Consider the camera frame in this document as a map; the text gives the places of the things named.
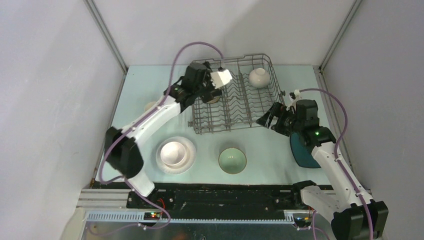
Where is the brown glazed bowl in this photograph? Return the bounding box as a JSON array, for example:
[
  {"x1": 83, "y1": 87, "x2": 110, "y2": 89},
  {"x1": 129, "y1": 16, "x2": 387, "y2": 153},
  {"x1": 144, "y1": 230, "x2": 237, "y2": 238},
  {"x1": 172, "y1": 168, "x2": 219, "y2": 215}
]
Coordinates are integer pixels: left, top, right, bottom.
[{"x1": 205, "y1": 95, "x2": 221, "y2": 104}]

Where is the white scalloped plate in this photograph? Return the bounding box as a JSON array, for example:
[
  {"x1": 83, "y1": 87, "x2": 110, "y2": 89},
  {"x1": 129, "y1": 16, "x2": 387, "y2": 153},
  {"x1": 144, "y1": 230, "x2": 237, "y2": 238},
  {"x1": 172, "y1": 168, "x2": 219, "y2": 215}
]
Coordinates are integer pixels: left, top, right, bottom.
[{"x1": 155, "y1": 136, "x2": 197, "y2": 175}]

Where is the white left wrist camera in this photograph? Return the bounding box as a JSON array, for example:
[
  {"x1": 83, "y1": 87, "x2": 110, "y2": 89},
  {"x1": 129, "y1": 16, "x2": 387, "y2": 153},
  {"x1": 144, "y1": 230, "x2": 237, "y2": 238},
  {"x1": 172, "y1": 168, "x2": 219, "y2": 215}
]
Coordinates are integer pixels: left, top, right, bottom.
[{"x1": 210, "y1": 69, "x2": 233, "y2": 89}]

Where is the grey wire dish rack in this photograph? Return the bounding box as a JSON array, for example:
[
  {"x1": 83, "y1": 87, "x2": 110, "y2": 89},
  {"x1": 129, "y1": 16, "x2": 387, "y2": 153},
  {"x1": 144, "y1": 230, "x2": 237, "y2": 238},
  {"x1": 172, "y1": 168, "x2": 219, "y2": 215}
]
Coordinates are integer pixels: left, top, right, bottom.
[{"x1": 188, "y1": 53, "x2": 286, "y2": 134}]

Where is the right electronics board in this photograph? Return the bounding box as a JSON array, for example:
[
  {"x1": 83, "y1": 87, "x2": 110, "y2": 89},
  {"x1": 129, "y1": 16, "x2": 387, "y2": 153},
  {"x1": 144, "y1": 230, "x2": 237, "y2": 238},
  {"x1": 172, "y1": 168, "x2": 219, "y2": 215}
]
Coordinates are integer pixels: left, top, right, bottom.
[{"x1": 293, "y1": 216, "x2": 310, "y2": 223}]

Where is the light green ceramic mug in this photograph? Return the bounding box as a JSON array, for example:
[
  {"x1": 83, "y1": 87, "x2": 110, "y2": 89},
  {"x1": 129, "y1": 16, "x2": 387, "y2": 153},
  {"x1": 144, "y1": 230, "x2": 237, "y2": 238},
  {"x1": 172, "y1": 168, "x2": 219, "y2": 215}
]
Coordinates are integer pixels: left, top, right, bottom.
[{"x1": 144, "y1": 101, "x2": 159, "y2": 113}]

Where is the light green bowl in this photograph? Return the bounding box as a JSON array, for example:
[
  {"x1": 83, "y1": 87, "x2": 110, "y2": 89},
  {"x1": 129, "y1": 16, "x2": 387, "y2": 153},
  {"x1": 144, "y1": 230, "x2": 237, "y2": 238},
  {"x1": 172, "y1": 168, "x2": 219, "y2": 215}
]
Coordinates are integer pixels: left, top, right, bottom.
[{"x1": 218, "y1": 147, "x2": 247, "y2": 175}]

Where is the dark teal square plate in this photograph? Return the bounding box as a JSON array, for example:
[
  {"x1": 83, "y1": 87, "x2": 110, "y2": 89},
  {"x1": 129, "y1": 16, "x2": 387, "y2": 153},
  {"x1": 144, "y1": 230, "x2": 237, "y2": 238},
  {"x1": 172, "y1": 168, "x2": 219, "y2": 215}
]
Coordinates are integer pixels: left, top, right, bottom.
[{"x1": 289, "y1": 133, "x2": 321, "y2": 169}]

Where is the small white ribbed bowl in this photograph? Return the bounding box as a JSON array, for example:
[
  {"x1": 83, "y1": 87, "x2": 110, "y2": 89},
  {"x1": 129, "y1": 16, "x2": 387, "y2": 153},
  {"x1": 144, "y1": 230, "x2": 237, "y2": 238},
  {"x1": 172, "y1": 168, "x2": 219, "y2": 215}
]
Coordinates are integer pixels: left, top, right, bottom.
[{"x1": 248, "y1": 68, "x2": 271, "y2": 89}]

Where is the electronics board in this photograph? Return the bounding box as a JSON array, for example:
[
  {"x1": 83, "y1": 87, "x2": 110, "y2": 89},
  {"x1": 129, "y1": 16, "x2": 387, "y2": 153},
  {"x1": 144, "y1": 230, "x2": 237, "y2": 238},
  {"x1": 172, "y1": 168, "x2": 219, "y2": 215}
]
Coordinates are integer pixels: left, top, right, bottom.
[
  {"x1": 293, "y1": 216, "x2": 310, "y2": 223},
  {"x1": 143, "y1": 212, "x2": 162, "y2": 221}
]

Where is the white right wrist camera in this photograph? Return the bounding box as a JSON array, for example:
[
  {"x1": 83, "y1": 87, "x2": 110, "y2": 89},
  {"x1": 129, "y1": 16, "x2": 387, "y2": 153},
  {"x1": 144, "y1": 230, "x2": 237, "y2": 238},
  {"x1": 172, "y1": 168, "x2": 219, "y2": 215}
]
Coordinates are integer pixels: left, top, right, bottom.
[{"x1": 287, "y1": 89, "x2": 302, "y2": 110}]

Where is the left electronics board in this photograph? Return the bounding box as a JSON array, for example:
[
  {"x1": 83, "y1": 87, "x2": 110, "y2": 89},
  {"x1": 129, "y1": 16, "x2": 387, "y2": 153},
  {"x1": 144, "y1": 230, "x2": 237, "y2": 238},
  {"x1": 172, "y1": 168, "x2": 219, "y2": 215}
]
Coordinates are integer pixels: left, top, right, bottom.
[{"x1": 143, "y1": 212, "x2": 162, "y2": 221}]

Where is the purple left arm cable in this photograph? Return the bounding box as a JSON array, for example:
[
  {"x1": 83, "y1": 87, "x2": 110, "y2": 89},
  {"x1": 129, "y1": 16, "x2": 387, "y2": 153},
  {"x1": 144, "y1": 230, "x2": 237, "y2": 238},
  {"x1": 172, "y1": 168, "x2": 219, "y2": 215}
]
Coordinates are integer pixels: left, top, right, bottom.
[{"x1": 98, "y1": 41, "x2": 225, "y2": 230}]

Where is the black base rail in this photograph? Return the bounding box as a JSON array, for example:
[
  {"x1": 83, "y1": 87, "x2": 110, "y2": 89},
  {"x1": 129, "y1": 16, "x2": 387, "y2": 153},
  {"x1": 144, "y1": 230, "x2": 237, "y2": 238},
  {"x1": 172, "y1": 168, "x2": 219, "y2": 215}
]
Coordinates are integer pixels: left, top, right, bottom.
[{"x1": 147, "y1": 180, "x2": 315, "y2": 221}]

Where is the pale pink bowl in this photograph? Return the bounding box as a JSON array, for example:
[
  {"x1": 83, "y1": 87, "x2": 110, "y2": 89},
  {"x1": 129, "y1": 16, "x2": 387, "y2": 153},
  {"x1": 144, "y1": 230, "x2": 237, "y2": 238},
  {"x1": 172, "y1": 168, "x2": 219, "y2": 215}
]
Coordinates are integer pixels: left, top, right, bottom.
[{"x1": 159, "y1": 141, "x2": 187, "y2": 166}]

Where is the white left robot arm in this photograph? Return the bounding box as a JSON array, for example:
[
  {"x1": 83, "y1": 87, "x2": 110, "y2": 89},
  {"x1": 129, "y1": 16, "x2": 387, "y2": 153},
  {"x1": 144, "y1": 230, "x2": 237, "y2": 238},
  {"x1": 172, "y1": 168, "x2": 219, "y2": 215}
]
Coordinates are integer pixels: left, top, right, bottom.
[{"x1": 103, "y1": 62, "x2": 233, "y2": 208}]

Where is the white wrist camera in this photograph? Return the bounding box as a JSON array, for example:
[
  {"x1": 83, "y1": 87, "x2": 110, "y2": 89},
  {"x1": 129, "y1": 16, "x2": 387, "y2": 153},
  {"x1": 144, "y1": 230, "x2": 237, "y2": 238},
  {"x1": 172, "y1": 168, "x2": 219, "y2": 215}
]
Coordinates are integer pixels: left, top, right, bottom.
[
  {"x1": 210, "y1": 69, "x2": 233, "y2": 89},
  {"x1": 287, "y1": 89, "x2": 302, "y2": 110}
]

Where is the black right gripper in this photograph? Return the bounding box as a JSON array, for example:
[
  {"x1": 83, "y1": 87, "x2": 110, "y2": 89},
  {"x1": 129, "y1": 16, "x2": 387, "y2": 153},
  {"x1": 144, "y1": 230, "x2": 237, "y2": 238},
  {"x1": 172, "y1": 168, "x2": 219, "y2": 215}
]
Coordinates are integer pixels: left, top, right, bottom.
[{"x1": 256, "y1": 101, "x2": 304, "y2": 137}]

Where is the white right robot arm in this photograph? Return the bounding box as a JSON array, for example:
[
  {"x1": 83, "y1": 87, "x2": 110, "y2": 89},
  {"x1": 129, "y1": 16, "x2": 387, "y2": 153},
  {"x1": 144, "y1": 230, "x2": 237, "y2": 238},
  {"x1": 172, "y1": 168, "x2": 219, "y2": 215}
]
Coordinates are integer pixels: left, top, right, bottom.
[{"x1": 256, "y1": 99, "x2": 389, "y2": 240}]

